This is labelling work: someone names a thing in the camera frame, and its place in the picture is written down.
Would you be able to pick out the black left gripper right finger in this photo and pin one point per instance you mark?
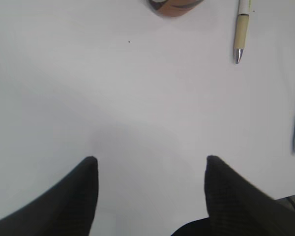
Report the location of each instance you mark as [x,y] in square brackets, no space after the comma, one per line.
[237,208]

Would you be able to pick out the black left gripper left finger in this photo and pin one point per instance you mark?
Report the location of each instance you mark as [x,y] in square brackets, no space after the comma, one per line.
[66,209]

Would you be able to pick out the beige grip pen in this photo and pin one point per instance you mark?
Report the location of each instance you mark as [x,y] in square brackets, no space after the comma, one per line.
[241,29]

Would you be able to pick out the Nescafe coffee bottle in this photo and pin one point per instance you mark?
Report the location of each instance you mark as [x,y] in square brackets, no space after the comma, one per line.
[173,8]

